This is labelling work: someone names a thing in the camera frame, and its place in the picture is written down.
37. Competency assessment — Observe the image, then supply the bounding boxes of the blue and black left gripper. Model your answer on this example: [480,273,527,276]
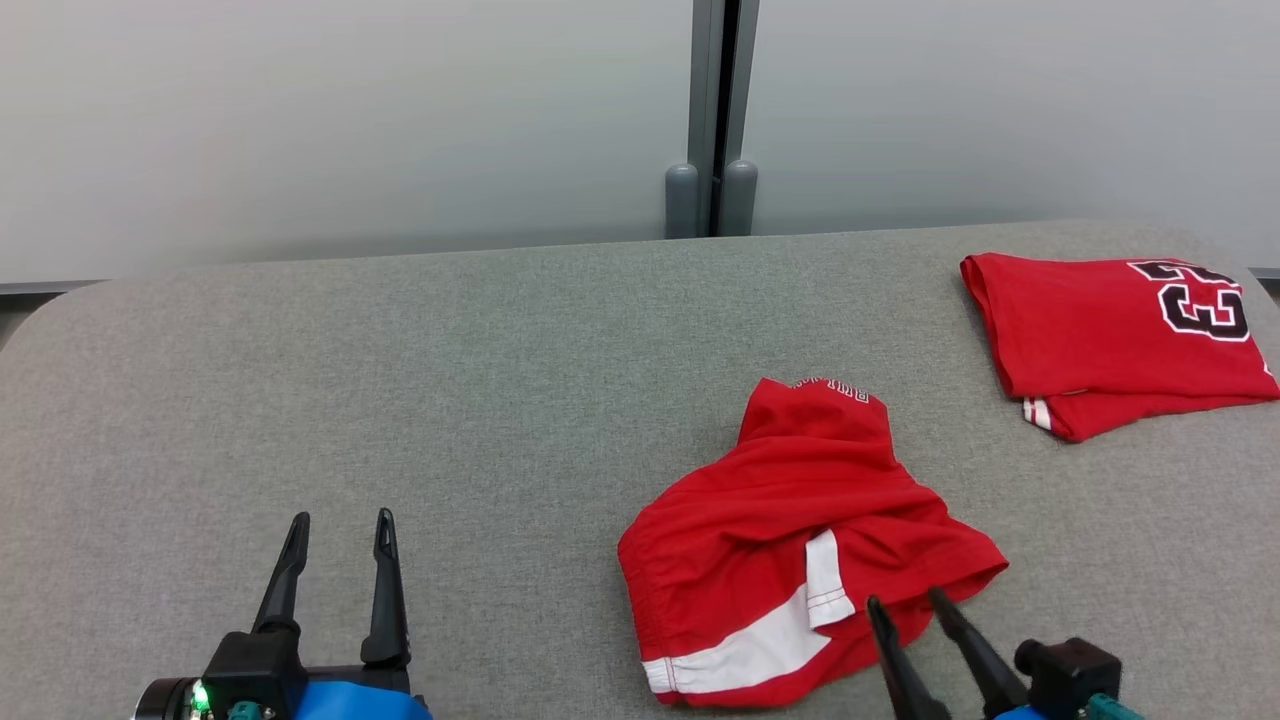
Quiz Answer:
[130,508,433,720]

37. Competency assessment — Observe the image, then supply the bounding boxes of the red jersey with number 23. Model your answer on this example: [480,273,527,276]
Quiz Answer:
[960,252,1280,444]

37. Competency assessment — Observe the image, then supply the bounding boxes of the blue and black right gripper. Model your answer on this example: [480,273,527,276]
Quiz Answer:
[866,588,1046,720]

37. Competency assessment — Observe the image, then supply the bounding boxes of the red shorts with white stripe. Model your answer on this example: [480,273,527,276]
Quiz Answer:
[617,377,1009,709]

